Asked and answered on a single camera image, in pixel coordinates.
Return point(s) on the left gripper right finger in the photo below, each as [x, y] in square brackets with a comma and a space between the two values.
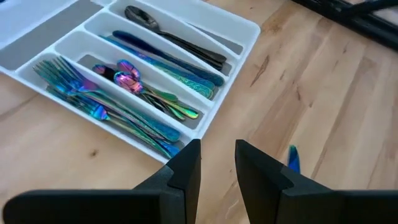
[311, 207]

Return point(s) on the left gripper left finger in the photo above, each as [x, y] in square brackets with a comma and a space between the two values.
[109, 207]

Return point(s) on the iridescent blue fork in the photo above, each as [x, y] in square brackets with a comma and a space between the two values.
[99, 112]
[143, 137]
[155, 124]
[56, 74]

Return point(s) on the silver cutlery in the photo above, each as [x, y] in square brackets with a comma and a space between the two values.
[211, 62]

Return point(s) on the large dark iridescent spoon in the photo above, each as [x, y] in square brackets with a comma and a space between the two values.
[140, 17]

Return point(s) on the white cutlery organizer tray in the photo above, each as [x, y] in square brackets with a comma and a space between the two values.
[236, 28]

